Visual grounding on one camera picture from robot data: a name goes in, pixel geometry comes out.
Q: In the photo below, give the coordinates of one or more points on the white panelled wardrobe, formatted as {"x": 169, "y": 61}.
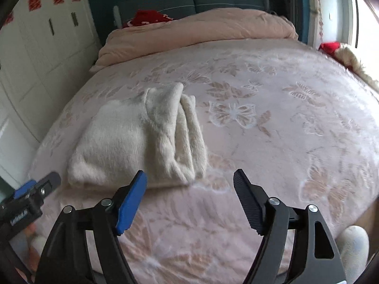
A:
{"x": 44, "y": 65}

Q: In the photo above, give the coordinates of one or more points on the white lace curtain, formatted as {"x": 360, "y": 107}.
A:
{"x": 319, "y": 9}

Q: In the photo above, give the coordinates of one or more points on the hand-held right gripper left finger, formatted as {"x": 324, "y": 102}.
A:
{"x": 130, "y": 205}

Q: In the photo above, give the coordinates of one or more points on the red cloth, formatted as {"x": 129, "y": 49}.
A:
{"x": 148, "y": 17}

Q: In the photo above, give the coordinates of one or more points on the pink quilt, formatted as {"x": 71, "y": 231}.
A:
{"x": 192, "y": 32}

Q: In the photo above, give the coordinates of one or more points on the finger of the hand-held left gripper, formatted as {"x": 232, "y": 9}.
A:
{"x": 25, "y": 189}
{"x": 49, "y": 182}

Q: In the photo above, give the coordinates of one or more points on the red plush item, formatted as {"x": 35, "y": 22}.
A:
{"x": 329, "y": 47}

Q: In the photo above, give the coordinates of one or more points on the white fluffy slipper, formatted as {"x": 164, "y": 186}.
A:
{"x": 353, "y": 251}

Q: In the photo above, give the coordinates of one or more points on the cream furry cloth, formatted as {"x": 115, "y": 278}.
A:
{"x": 355, "y": 62}

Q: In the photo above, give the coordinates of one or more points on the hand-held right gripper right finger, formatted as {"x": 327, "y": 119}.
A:
{"x": 248, "y": 202}

